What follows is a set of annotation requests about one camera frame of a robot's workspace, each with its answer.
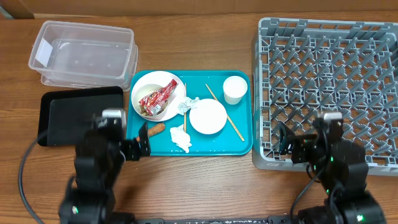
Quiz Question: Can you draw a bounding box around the orange carrot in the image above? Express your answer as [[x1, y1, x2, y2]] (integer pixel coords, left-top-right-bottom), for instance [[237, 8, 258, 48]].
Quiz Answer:
[[136, 123, 165, 141]]

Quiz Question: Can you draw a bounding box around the grey dishwasher rack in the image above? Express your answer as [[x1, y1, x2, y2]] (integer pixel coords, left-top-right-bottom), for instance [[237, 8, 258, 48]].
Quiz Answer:
[[252, 17, 397, 176]]

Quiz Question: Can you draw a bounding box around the white upturned bowl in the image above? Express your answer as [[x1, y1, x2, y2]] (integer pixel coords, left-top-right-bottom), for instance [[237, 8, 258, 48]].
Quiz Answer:
[[189, 99, 227, 134]]

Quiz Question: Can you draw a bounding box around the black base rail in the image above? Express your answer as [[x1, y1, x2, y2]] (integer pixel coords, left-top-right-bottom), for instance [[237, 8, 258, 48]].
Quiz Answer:
[[132, 215, 299, 224]]

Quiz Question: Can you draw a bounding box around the red snack wrapper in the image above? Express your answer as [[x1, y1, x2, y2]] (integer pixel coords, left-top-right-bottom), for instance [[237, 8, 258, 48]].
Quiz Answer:
[[139, 79, 178, 116]]

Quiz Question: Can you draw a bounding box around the white napkin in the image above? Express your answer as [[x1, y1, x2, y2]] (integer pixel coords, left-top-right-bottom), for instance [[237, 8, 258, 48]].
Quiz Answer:
[[170, 124, 192, 153]]

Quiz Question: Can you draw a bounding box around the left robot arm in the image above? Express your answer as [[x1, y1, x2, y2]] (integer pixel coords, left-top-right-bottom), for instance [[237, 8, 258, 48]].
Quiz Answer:
[[58, 123, 150, 224]]

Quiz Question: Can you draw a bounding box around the white tissue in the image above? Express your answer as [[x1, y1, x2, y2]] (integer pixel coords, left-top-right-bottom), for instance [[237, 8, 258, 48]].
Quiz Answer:
[[177, 96, 200, 115]]

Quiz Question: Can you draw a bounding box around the white bowl with food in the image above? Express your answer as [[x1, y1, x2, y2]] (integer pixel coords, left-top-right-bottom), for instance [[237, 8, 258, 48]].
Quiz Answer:
[[131, 84, 170, 121]]

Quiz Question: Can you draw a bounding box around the wooden chopstick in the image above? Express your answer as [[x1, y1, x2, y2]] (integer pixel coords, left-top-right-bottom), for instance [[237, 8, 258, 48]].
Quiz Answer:
[[183, 83, 187, 133], [205, 84, 245, 142]]

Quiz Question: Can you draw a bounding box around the left wooden chopstick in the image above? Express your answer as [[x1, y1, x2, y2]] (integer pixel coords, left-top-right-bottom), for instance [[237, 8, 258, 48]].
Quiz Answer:
[[183, 83, 187, 133]]

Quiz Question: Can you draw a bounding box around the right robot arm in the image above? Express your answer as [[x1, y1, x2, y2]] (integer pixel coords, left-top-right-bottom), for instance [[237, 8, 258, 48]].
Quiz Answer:
[[279, 118, 386, 223]]

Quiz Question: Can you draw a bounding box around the right wooden chopstick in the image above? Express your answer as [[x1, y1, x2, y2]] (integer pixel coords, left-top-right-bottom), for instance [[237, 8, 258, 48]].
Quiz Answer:
[[205, 84, 245, 142]]

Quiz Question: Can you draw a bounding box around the clear plastic waste bin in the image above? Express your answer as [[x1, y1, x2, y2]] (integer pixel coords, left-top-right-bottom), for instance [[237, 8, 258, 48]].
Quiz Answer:
[[28, 21, 138, 91]]

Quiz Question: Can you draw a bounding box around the teal serving tray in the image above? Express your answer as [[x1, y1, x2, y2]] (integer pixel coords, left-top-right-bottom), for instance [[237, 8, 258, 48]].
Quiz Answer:
[[125, 70, 254, 157]]

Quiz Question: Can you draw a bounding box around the black tray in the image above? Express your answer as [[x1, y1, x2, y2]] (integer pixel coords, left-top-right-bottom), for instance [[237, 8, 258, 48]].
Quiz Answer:
[[38, 86, 124, 147]]

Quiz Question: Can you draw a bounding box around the white paper cup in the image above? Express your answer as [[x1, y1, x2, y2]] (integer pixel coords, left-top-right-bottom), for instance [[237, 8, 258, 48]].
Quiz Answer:
[[223, 76, 248, 105]]

